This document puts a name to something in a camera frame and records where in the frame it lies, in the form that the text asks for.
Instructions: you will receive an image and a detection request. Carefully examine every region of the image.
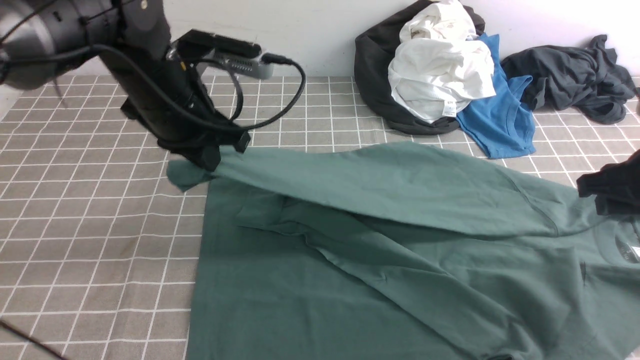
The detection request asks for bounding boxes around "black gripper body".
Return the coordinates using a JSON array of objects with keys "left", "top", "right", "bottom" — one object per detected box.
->
[{"left": 102, "top": 47, "right": 250, "bottom": 171}]

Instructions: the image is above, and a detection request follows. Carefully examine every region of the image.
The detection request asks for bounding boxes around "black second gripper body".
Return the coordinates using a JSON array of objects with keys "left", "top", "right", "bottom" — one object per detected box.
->
[{"left": 576, "top": 150, "right": 640, "bottom": 215}]

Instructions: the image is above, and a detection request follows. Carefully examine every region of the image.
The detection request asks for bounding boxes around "green long-sleeve top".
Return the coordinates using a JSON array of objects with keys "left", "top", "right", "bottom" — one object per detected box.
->
[{"left": 167, "top": 142, "right": 639, "bottom": 360}]

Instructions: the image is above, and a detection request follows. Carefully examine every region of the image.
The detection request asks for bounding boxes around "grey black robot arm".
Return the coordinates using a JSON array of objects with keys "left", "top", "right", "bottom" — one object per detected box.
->
[{"left": 1, "top": 0, "right": 250, "bottom": 171}]

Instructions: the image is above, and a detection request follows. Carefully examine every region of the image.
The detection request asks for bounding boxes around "dark grey crumpled garment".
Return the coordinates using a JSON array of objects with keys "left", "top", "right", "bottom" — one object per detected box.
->
[{"left": 501, "top": 34, "right": 639, "bottom": 125}]

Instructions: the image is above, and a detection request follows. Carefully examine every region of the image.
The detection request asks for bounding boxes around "blue t-shirt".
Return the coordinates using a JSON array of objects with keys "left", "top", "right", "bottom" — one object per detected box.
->
[{"left": 456, "top": 34, "right": 536, "bottom": 159}]

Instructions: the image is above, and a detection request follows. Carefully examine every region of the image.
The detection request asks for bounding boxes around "grey checked tablecloth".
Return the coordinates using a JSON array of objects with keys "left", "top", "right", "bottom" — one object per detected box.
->
[{"left": 0, "top": 75, "right": 640, "bottom": 360}]

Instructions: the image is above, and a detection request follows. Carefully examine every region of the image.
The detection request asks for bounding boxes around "white crumpled shirt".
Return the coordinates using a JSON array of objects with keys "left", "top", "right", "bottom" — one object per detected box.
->
[{"left": 388, "top": 0, "right": 496, "bottom": 124}]

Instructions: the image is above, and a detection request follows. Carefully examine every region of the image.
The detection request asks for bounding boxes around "black crumpled garment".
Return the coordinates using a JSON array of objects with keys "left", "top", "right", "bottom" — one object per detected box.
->
[{"left": 354, "top": 0, "right": 485, "bottom": 136}]

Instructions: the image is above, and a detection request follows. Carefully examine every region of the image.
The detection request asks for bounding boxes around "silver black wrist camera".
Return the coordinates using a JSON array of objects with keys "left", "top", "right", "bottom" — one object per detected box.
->
[{"left": 173, "top": 29, "right": 274, "bottom": 80}]

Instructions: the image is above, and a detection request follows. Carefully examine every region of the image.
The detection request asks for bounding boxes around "black camera cable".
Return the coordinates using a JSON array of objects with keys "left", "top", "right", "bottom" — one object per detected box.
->
[{"left": 0, "top": 44, "right": 307, "bottom": 133}]

